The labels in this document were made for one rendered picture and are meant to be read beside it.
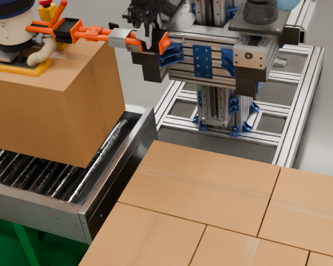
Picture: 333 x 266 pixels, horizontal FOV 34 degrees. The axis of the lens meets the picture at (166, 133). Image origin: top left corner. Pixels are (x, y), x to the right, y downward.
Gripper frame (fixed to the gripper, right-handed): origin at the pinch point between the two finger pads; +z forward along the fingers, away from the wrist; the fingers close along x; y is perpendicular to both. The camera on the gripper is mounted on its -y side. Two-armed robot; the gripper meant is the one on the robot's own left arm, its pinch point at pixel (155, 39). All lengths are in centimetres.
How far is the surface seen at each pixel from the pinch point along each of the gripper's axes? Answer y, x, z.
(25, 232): 59, 36, 86
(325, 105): -50, -129, 122
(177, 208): -9, 19, 67
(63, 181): 44, 18, 67
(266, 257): -49, 32, 67
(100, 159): 35, 1, 68
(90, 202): 23, 31, 61
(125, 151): 22, 0, 61
